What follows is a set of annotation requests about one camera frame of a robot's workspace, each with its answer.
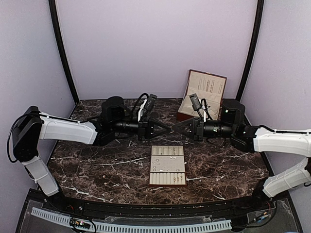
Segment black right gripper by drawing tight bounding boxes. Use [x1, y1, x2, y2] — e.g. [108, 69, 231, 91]
[173, 116, 236, 142]

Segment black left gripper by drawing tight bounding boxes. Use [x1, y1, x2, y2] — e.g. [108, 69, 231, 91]
[112, 115, 172, 142]

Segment beige jewelry tray insert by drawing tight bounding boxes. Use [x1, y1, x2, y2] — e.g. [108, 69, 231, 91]
[149, 146, 187, 187]

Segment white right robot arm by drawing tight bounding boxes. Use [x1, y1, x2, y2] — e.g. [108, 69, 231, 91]
[173, 99, 311, 211]

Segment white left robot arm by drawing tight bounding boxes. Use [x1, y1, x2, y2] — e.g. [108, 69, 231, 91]
[6, 94, 172, 212]

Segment red wooden jewelry box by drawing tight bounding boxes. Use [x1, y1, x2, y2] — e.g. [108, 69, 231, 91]
[176, 69, 227, 121]

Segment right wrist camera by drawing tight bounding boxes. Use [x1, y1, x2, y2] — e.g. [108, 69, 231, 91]
[189, 93, 212, 122]

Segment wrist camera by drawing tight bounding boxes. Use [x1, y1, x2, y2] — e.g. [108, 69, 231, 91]
[189, 93, 212, 122]
[137, 94, 157, 122]

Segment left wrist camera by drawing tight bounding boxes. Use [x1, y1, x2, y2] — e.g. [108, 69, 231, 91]
[137, 94, 157, 122]

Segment black front table rail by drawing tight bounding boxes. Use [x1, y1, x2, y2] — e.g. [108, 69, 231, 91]
[38, 182, 277, 220]

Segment white slotted cable duct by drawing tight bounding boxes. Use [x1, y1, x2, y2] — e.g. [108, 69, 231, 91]
[31, 207, 232, 233]

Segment black right frame post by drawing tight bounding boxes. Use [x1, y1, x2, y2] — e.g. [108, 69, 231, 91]
[235, 0, 265, 101]

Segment black frame post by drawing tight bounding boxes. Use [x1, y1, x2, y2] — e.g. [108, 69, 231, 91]
[235, 0, 265, 101]
[48, 0, 80, 104]

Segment black left frame post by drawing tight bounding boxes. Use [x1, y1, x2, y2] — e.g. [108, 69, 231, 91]
[48, 0, 80, 104]

